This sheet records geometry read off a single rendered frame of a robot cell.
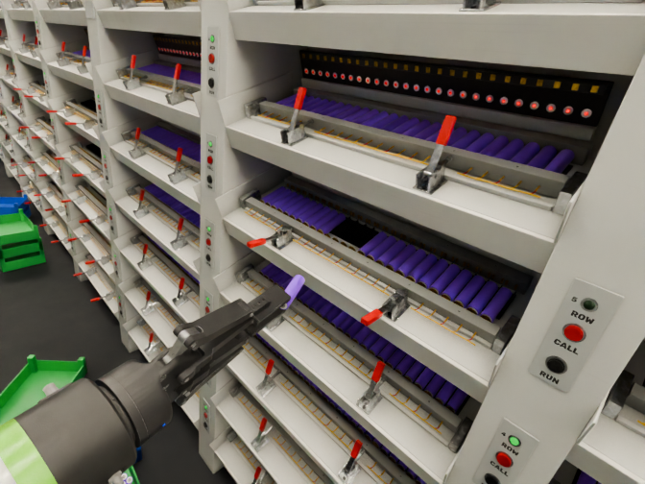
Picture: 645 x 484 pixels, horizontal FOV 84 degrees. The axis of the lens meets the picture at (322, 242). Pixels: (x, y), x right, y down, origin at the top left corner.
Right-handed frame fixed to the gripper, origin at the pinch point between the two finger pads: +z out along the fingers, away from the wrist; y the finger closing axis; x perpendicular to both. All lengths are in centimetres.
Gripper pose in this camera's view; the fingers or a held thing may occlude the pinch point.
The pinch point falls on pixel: (264, 309)
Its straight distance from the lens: 49.9
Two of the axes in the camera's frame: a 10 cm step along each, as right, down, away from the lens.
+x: 7.6, 5.7, -3.2
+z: 5.7, -3.5, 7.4
